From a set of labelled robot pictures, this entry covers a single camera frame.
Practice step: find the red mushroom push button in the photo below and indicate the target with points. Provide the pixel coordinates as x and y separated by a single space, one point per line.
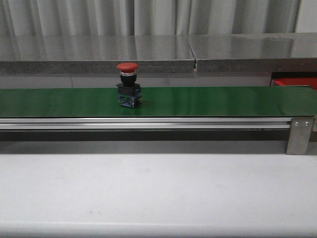
129 92

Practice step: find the right steel counter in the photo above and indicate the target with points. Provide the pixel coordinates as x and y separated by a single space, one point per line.
268 52

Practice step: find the steel counter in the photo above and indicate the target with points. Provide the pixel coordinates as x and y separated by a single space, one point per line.
46 55
268 52

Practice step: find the green conveyor belt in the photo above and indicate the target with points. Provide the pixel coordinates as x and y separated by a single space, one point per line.
279 101

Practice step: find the left steel counter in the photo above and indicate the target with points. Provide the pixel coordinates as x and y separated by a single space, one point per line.
46 55

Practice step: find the red plastic bin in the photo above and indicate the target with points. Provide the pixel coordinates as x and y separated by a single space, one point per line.
304 81

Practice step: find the grey pleated curtain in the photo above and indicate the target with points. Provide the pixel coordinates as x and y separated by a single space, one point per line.
146 17

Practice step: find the steel conveyor support bracket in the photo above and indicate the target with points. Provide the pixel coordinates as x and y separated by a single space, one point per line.
300 132

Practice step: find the aluminium conveyor side rail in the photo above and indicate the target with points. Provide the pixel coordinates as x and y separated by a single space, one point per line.
145 123

